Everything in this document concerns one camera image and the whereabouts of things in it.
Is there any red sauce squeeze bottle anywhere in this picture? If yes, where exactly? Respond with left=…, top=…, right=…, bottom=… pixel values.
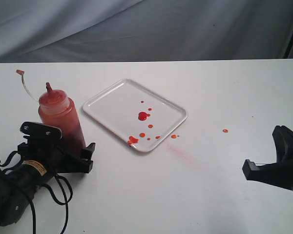
left=16, top=69, right=86, bottom=154

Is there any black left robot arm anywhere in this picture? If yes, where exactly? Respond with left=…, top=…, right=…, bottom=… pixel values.
left=0, top=121, right=95, bottom=228

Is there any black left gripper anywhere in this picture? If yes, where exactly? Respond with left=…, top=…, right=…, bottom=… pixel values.
left=18, top=121, right=96, bottom=174

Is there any white rectangular plastic tray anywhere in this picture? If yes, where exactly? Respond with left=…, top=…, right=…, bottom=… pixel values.
left=82, top=79, right=188, bottom=153

